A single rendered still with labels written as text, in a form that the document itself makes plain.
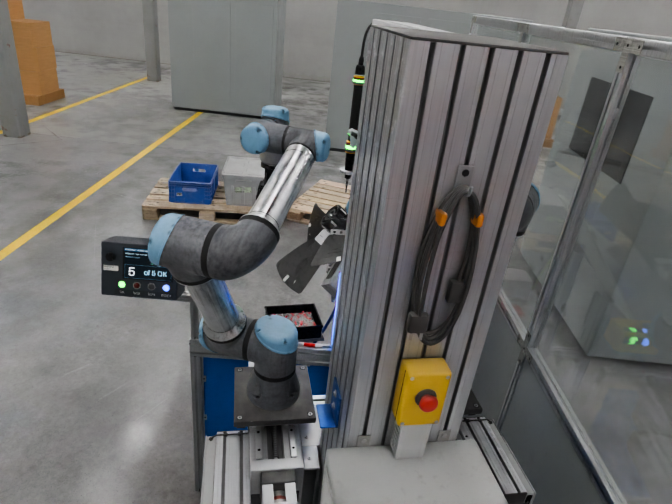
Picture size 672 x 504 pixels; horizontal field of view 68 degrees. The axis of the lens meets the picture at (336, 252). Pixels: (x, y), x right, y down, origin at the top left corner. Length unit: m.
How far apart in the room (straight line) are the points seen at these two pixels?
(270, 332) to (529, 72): 0.88
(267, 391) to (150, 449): 1.44
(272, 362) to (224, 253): 0.45
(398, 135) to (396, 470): 0.67
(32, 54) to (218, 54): 2.88
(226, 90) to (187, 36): 1.03
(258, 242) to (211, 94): 8.40
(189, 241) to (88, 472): 1.89
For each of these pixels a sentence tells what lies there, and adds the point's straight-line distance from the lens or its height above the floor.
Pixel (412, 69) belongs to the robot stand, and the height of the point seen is 1.99.
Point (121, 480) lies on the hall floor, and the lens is 2.70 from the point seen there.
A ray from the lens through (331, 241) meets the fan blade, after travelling 2.02.
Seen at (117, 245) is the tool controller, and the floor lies 1.25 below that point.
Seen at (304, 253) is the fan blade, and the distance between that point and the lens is 2.20.
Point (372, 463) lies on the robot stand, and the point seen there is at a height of 1.23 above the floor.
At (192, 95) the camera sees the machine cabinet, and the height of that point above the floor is 0.28.
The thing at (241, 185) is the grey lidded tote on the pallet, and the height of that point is 0.37.
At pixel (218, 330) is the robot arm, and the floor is 1.27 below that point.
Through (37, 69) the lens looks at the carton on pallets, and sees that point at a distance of 9.78.
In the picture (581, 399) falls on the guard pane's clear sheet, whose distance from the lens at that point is 1.71.
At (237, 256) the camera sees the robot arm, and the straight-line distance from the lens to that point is 1.00.
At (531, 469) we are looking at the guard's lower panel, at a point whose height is 0.68.
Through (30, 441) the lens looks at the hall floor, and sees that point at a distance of 2.99.
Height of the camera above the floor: 2.07
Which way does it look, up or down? 27 degrees down
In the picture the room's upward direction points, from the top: 7 degrees clockwise
